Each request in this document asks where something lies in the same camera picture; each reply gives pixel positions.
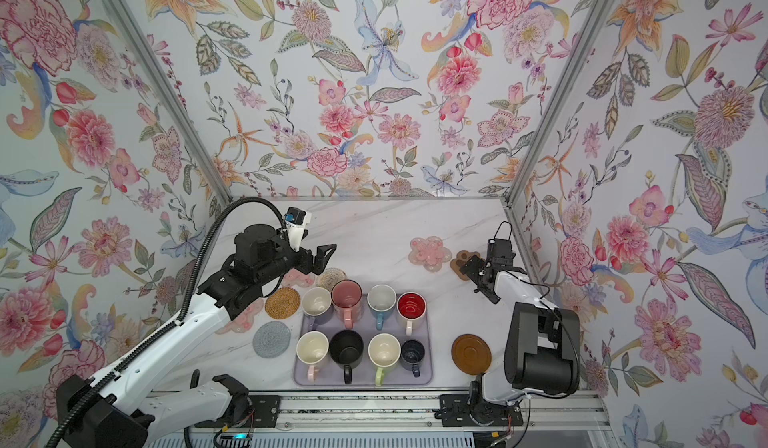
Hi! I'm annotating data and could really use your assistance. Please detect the pink flower coaster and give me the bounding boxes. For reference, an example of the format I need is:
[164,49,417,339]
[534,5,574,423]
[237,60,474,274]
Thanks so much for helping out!
[408,236,452,272]
[281,269,316,288]

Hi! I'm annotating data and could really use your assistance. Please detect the brown wooden round coaster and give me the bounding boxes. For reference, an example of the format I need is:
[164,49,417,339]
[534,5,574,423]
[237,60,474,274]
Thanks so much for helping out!
[451,334,492,376]

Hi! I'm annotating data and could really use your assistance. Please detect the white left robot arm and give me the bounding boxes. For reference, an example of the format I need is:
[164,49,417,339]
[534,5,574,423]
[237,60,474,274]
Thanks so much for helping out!
[47,224,337,447]

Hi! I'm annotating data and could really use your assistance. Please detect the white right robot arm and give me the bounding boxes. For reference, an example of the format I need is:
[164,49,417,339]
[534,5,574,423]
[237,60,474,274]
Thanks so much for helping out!
[460,237,580,406]

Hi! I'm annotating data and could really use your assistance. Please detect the cork paw coaster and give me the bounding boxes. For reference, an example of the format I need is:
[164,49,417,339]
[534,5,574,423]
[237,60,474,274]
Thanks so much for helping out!
[449,250,480,281]

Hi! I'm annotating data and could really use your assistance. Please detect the colourful patterned round coaster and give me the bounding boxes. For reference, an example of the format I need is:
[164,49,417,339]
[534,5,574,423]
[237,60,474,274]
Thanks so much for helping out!
[315,267,347,291]

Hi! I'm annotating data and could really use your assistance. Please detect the woven tan round coaster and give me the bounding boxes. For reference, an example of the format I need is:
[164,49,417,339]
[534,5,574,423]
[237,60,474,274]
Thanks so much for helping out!
[264,287,301,320]

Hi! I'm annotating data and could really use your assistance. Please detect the grey round coaster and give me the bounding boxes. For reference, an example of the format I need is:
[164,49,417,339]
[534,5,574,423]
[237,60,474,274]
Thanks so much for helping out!
[252,321,291,359]

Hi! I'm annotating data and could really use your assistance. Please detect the red inside white mug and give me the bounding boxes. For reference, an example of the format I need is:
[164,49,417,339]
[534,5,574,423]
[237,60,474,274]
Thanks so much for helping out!
[396,292,427,337]

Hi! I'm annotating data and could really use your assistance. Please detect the black mug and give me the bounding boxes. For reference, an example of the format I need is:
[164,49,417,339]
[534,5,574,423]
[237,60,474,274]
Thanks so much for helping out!
[329,329,364,385]

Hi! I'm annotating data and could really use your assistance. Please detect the dark navy small mug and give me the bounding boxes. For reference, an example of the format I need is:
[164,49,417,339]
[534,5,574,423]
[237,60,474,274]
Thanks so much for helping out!
[400,339,426,378]

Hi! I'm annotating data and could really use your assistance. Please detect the lilac tray mat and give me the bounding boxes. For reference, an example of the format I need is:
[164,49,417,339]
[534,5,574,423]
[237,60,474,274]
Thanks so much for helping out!
[293,300,433,390]

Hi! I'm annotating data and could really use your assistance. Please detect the cream mug purple handle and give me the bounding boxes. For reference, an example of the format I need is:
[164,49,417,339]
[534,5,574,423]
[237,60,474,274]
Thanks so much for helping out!
[301,287,334,331]

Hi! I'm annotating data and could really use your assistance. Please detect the black corrugated cable hose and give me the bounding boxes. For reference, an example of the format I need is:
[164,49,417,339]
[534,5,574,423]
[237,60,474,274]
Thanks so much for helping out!
[44,196,288,448]

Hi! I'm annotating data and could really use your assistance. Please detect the white mug blue handle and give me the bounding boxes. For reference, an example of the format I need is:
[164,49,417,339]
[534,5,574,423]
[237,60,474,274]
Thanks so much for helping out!
[367,284,398,331]

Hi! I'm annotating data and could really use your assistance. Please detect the cream mug pink handle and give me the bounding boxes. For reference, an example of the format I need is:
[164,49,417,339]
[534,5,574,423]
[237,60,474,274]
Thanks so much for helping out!
[296,330,330,383]

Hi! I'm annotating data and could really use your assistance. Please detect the cream mug green handle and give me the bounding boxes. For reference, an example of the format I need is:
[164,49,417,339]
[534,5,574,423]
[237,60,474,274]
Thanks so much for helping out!
[368,333,401,387]

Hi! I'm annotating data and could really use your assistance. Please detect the aluminium corner post right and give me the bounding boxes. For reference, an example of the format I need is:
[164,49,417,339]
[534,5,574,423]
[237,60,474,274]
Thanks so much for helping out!
[505,0,618,208]

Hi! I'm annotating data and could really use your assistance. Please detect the aluminium corner post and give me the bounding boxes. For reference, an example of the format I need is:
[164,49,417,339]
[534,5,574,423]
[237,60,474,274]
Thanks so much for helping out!
[505,0,618,208]
[102,0,232,203]

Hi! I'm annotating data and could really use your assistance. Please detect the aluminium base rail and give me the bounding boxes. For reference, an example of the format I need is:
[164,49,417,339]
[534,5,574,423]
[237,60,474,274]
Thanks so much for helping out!
[155,389,618,447]

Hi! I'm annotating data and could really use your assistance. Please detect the aluminium corner post left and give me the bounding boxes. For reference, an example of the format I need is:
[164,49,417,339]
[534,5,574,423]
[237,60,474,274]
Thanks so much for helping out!
[102,0,232,203]

